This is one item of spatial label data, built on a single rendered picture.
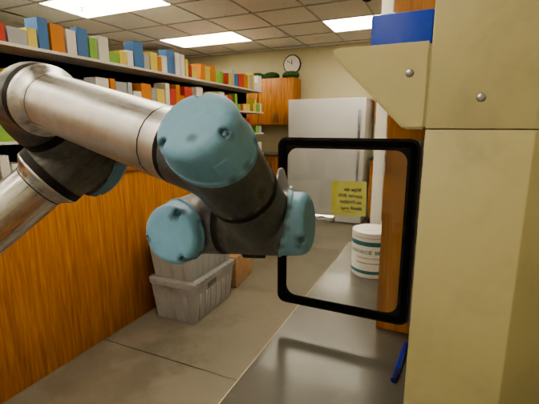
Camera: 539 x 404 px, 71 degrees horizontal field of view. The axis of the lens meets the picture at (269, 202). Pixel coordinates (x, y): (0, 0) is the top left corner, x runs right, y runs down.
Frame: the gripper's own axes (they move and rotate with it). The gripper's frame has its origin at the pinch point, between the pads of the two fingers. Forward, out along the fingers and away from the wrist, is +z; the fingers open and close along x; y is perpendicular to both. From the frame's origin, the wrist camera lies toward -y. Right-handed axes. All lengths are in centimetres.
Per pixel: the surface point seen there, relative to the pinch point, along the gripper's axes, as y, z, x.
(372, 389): -36.2, -8.3, -18.4
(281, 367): -34.2, -7.8, -0.7
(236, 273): -110, 212, 120
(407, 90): 15.3, -21.0, -26.6
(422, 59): 18.5, -21.0, -28.4
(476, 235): -2.3, -22.4, -33.6
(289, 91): 62, 520, 142
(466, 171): 5.4, -21.9, -32.7
